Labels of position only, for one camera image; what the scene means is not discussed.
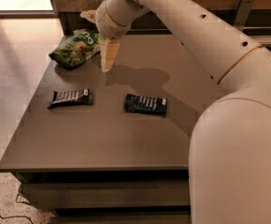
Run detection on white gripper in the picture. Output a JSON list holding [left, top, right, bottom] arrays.
[[80, 0, 149, 73]]

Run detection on green rice chip bag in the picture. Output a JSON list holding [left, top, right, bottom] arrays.
[[49, 29, 105, 68]]

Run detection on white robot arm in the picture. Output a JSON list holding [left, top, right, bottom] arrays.
[[81, 0, 271, 224]]

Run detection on black snack bar wrapper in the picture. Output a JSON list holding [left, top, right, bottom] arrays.
[[48, 89, 93, 109]]

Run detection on dark blue snack packet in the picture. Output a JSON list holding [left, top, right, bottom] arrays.
[[123, 94, 167, 117]]

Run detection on grey drawer cabinet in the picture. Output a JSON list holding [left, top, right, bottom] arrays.
[[0, 35, 222, 217]]

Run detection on upper grey drawer front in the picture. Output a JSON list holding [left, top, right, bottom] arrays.
[[20, 181, 190, 210]]

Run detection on grey drawer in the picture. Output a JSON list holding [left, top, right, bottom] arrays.
[[20, 181, 190, 210], [48, 214, 192, 224]]

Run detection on lower grey drawer front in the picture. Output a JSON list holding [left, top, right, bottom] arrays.
[[48, 214, 192, 224]]

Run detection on horizontal metal rail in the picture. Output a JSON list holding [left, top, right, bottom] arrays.
[[128, 27, 271, 35]]

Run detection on right metal wall bracket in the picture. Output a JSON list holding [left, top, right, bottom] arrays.
[[233, 0, 255, 31]]

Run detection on black floor cable left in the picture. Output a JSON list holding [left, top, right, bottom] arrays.
[[0, 200, 35, 224]]

